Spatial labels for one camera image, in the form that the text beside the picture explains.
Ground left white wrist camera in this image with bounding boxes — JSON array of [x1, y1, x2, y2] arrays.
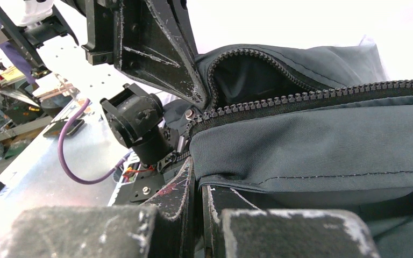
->
[[11, 0, 54, 27]]

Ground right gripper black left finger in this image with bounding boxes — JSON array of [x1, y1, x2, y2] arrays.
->
[[0, 157, 194, 257]]

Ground grey black gradient hooded jacket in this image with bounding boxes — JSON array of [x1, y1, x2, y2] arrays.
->
[[164, 44, 413, 257]]

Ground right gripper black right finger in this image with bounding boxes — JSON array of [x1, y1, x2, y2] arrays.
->
[[202, 185, 380, 257]]

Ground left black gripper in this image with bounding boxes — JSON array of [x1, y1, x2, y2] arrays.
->
[[64, 0, 209, 109]]

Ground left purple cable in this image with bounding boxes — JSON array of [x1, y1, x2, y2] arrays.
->
[[56, 98, 134, 186]]

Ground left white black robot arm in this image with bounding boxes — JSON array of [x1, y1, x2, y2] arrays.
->
[[67, 1, 212, 165]]

